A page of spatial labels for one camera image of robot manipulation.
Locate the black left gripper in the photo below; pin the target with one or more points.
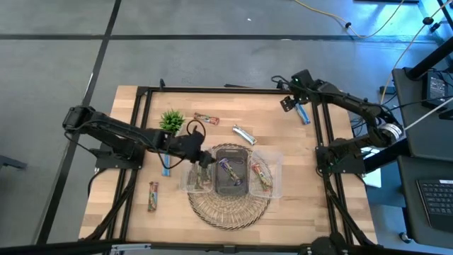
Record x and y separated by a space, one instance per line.
189 145

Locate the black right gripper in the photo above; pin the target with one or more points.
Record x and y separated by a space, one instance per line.
304 93

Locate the blue green granola bar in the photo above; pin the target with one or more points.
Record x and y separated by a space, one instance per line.
230 171
153 196

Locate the red granola bar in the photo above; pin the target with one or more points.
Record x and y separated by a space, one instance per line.
206 118
262 176

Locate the silver granola bar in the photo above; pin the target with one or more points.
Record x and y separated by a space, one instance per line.
244 134

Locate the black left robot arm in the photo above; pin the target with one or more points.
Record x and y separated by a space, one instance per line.
106 125

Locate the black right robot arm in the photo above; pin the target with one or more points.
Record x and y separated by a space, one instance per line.
354 102

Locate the black plastic tray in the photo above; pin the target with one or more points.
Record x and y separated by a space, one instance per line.
226 186

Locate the small green potted plant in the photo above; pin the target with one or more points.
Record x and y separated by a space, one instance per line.
172 121

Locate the round woven placemat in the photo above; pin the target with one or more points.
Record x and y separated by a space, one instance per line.
230 212

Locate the black power strip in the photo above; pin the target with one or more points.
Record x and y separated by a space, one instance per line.
387 90

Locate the white sheet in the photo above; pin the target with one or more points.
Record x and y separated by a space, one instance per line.
373 178

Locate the dark grey side desk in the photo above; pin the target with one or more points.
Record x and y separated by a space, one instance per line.
424 141
408 198

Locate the black power supply box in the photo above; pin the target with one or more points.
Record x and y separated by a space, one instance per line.
435 90

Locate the black stand pole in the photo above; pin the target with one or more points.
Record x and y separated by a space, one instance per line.
430 58

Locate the black caster wheel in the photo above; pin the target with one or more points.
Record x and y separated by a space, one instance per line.
404 237

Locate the black keyboard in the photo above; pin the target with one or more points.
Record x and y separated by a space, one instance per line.
439 202

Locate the dark furniture foot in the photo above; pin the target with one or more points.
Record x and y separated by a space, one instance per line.
10 162

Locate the black grey-rimmed camera box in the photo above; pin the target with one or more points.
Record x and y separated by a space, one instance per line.
229 249

